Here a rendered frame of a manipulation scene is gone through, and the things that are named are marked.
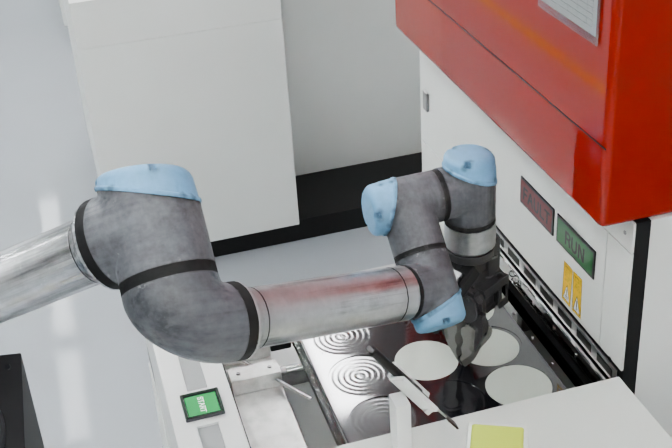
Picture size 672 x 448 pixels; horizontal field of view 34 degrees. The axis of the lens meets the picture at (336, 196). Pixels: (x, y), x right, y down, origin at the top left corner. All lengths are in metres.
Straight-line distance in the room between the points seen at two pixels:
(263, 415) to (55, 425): 1.53
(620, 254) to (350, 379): 0.47
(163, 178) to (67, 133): 3.54
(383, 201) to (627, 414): 0.44
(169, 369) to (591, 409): 0.62
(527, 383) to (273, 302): 0.53
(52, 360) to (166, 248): 2.18
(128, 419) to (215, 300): 1.88
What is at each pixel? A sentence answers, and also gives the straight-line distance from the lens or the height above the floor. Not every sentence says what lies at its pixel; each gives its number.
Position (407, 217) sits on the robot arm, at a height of 1.21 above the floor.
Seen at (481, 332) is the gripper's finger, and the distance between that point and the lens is 1.65.
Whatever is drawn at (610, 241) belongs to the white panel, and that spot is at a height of 1.16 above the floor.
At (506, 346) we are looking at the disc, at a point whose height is 0.90.
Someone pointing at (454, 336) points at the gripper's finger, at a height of 0.96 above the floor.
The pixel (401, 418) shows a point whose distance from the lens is 1.43.
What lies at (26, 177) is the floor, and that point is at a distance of 4.49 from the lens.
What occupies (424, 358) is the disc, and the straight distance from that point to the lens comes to 1.74.
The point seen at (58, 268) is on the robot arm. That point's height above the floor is 1.28.
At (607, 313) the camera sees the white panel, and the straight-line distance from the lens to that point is 1.61.
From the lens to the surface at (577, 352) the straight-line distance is 1.70.
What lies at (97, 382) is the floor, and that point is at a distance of 3.27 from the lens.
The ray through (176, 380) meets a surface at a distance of 1.65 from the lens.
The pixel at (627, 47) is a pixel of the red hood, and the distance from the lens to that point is 1.35.
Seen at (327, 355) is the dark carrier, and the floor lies 0.90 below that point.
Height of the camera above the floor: 1.97
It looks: 29 degrees down
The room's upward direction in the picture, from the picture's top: 4 degrees counter-clockwise
